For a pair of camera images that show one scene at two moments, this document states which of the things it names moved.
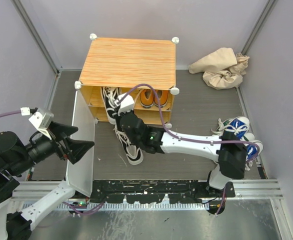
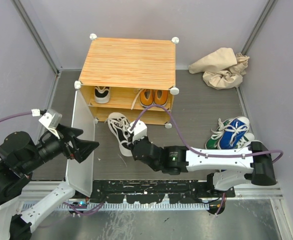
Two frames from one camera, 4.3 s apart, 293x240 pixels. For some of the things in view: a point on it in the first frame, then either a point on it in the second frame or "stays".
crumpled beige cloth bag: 222,68 stays
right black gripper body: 131,111 → 145,138
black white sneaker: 110,94 → 102,94
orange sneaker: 163,95 stays
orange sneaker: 146,98 stays
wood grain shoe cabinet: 124,62 stays
